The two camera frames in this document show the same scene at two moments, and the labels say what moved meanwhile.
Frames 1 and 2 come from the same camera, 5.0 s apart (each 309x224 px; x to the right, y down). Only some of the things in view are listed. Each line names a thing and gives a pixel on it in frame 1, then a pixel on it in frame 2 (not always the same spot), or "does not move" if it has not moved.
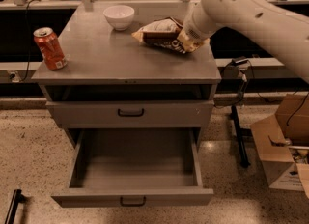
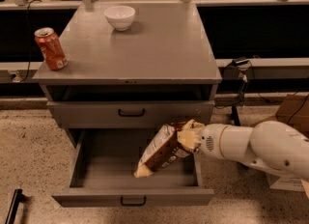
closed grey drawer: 129,114 does not move
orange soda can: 51,48 does not move
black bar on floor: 17,198 does not move
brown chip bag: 168,33 to 163,148
